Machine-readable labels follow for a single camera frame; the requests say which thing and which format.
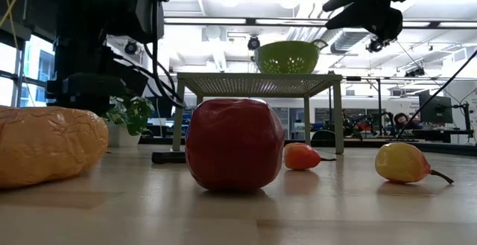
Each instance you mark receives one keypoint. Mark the green colander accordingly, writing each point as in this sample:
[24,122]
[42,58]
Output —
[288,57]

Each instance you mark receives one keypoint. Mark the small orange-red toy fruit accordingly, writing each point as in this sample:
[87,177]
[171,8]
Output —
[300,156]

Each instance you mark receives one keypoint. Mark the small yellow toy pear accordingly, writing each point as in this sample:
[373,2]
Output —
[400,163]

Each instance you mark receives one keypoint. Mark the red toy apple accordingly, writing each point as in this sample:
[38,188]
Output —
[234,144]

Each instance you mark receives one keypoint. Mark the large orange toy fruit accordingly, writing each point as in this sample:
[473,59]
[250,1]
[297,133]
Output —
[44,144]

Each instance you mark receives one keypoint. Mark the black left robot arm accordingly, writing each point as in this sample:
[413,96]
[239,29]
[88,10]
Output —
[93,51]

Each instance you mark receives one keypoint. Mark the long ceiling light strip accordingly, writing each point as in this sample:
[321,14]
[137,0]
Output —
[251,21]

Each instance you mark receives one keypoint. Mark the person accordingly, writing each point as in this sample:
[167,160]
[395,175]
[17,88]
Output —
[401,120]
[349,124]

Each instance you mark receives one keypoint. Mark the green perforated metal shelf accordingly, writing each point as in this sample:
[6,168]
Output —
[257,85]

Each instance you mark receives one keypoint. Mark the black office chair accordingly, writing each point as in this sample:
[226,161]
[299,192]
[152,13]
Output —
[323,137]

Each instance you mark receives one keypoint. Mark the dark computer monitor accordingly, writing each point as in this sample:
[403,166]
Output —
[165,107]

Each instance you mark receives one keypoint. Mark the potted green plant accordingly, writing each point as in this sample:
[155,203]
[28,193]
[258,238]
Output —
[130,114]

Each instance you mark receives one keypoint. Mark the monitor on black mount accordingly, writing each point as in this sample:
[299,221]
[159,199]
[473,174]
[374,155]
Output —
[435,107]

